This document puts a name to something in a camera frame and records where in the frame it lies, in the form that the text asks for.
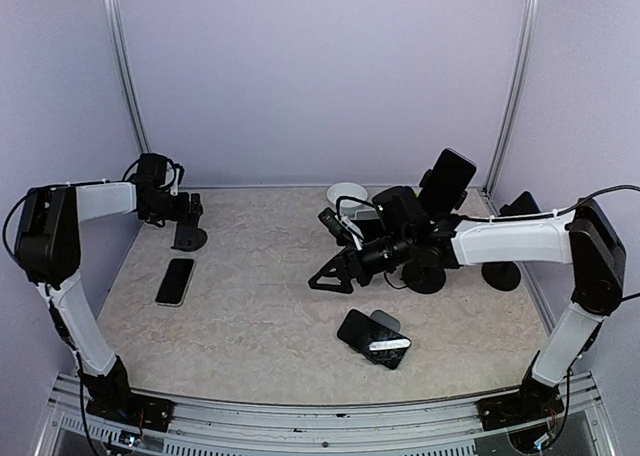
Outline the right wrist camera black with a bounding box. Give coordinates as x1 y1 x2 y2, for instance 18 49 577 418
318 207 350 241

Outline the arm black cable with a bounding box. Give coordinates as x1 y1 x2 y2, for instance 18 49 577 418
2 158 189 267
334 185 640 302

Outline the front aluminium rail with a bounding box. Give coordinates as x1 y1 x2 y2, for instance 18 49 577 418
34 373 616 456

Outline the tall black clamp phone mount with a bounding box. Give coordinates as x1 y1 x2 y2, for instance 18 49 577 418
401 168 469 295

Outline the aluminium frame post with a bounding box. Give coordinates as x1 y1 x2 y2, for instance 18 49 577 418
483 0 540 196
103 0 152 154

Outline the black phone on tall mount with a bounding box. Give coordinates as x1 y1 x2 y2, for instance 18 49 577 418
418 148 477 216

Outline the black round base right stand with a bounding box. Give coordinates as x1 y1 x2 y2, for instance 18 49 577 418
481 262 521 292

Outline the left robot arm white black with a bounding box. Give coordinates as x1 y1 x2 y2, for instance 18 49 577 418
4 153 207 421

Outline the white ceramic bowl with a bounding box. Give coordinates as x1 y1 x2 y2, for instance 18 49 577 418
326 182 368 214

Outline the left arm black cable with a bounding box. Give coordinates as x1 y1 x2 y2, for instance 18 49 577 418
2 158 189 267

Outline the left aluminium frame post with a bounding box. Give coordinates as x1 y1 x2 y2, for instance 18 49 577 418
103 0 152 154

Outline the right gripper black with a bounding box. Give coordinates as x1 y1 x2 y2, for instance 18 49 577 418
309 228 414 293

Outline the phone with clear case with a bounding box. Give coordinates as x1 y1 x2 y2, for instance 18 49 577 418
155 258 195 307

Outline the dark grey folding phone stand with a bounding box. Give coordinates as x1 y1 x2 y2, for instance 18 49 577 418
171 223 208 252

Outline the black phone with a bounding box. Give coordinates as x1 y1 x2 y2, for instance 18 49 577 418
336 309 412 370
499 191 541 220
418 148 477 216

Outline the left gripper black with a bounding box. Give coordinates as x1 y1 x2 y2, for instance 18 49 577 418
146 190 204 222

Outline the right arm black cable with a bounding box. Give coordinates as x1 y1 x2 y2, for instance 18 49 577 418
334 185 640 302

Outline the phone on white stand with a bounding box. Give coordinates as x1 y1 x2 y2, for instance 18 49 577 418
352 219 385 241

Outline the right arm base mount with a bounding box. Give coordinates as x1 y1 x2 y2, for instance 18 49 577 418
476 370 565 431

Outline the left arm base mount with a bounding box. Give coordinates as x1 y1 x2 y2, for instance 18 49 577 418
86 393 174 433

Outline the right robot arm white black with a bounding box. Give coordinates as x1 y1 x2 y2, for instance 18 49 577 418
308 186 626 420

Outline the right aluminium frame post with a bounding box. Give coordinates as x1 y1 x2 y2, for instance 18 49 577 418
483 0 540 196

